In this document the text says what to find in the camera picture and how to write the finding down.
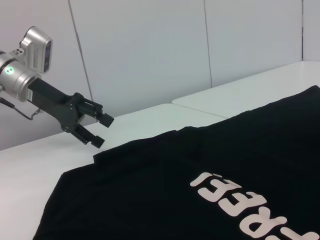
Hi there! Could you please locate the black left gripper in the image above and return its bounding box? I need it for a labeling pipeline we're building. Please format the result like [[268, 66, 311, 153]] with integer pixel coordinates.
[[27, 77, 115, 149]]

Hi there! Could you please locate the left arm plug cable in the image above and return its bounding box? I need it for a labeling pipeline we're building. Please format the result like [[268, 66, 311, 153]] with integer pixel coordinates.
[[0, 97, 44, 121]]

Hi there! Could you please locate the black t-shirt with FREE print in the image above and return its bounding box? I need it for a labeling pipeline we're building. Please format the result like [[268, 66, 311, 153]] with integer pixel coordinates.
[[32, 84, 320, 240]]

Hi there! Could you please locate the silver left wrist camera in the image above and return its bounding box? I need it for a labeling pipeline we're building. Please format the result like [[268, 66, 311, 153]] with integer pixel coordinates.
[[19, 25, 54, 75]]

